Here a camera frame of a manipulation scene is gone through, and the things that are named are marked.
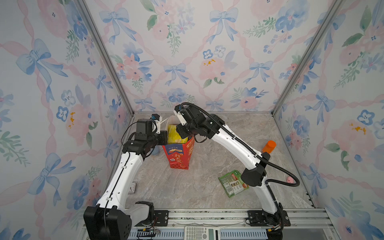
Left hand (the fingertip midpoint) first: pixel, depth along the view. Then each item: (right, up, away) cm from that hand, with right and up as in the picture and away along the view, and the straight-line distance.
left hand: (167, 132), depth 78 cm
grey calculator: (+17, -46, -9) cm, 50 cm away
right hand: (+6, +3, -2) cm, 7 cm away
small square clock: (-19, -31, +4) cm, 36 cm away
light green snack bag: (+36, -29, +6) cm, 46 cm away
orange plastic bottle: (+59, -9, +12) cm, 61 cm away
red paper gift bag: (+6, -12, +2) cm, 14 cm away
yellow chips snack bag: (+4, -2, 0) cm, 4 cm away
